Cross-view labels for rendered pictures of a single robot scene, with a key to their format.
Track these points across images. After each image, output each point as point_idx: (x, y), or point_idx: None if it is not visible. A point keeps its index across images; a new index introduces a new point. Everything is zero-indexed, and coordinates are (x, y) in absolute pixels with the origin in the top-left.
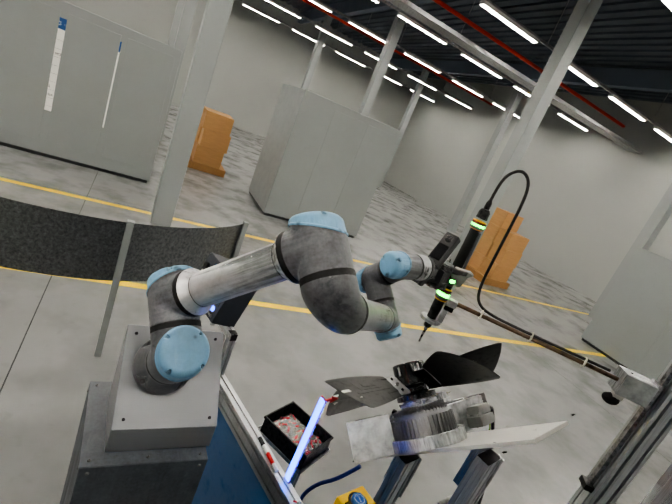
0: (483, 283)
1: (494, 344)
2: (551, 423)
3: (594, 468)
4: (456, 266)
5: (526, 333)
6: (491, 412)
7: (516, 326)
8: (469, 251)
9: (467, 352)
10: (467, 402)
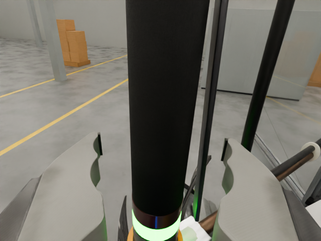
0: (253, 136)
1: (207, 164)
2: (320, 209)
3: (311, 187)
4: (171, 172)
5: (309, 153)
6: (209, 202)
7: (299, 157)
8: (203, 45)
9: (186, 200)
10: (189, 215)
